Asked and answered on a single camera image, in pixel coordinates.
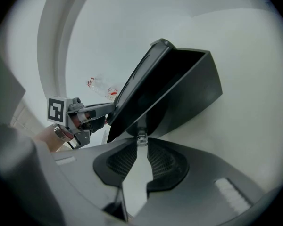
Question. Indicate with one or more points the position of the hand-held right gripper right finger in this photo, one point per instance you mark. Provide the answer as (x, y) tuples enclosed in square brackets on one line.
[(191, 173)]

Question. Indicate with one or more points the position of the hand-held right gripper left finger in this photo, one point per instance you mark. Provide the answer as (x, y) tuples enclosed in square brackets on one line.
[(101, 166)]

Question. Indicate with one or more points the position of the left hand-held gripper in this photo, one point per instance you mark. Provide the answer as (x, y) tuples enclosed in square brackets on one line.
[(55, 108)]

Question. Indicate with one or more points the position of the black rectangular box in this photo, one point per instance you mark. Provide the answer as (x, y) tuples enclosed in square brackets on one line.
[(141, 74)]

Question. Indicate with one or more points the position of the black plastic tray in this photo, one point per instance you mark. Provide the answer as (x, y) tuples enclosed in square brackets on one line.
[(202, 91)]

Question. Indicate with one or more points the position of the person's left hand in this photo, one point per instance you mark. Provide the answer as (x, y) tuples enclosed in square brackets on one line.
[(83, 118)]

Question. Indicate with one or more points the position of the silver wristwatch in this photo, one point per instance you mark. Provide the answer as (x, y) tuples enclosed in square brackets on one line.
[(61, 132)]

